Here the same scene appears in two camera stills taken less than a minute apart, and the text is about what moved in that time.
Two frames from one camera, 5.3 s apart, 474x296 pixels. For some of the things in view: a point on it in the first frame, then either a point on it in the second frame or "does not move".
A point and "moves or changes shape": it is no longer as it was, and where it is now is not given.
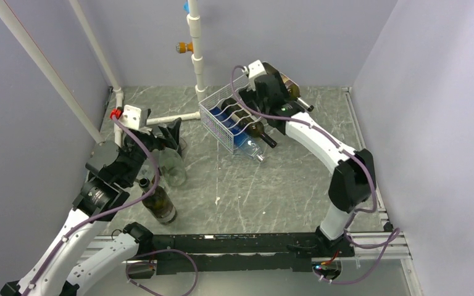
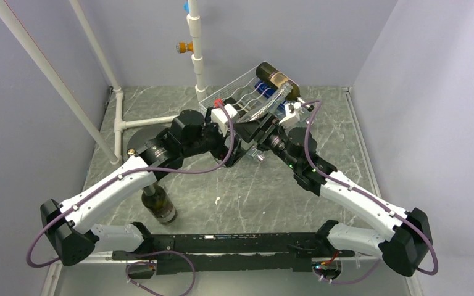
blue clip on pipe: x=186 y=7 does not move
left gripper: x=172 y=132 -> x=222 y=152
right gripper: x=249 y=92 -> x=273 y=126
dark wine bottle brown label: x=291 y=88 does not move
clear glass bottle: x=171 y=166 moves or changes shape
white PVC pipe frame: x=194 y=23 does not move
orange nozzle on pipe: x=182 y=47 does not move
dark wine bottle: x=158 y=204 does not move
